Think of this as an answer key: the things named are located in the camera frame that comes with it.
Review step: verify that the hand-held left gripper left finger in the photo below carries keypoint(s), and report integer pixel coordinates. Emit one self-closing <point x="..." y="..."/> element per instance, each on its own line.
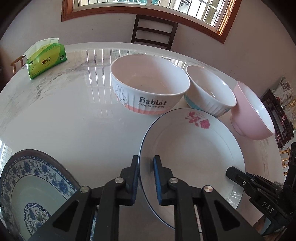
<point x="135" y="183"/>

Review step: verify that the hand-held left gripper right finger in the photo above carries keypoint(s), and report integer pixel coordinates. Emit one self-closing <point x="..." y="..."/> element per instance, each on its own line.
<point x="157" y="183"/>

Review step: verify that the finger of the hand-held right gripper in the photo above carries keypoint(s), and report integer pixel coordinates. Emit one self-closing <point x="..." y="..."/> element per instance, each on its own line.
<point x="240" y="178"/>

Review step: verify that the white plate with rose print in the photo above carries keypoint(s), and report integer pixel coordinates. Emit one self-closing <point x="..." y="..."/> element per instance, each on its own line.
<point x="196" y="157"/>

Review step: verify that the white bowl with blue stripe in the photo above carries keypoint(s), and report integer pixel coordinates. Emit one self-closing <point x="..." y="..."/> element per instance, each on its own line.
<point x="208" y="92"/>

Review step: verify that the blue and white patterned plate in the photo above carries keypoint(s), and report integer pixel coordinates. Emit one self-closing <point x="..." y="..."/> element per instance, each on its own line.
<point x="30" y="185"/>

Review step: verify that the white bowl with pink base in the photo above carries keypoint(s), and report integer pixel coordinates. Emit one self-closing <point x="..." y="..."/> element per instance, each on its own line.
<point x="150" y="76"/>

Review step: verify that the dark carved wooden furniture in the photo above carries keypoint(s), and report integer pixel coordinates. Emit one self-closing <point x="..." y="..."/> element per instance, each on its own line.
<point x="277" y="120"/>

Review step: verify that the newspaper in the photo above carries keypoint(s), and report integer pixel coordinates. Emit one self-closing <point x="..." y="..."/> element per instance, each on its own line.
<point x="285" y="89"/>

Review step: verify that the green tissue pack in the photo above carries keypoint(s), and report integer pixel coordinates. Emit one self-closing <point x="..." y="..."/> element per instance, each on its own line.
<point x="46" y="61"/>

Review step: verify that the dark wooden chair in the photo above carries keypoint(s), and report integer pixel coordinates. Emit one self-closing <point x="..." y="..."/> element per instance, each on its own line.
<point x="157" y="19"/>

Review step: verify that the light wooden chair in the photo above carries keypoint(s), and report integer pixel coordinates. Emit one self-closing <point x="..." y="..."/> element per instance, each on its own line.
<point x="17" y="62"/>

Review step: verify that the wooden framed window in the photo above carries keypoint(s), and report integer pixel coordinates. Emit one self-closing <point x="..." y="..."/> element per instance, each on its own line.
<point x="115" y="11"/>

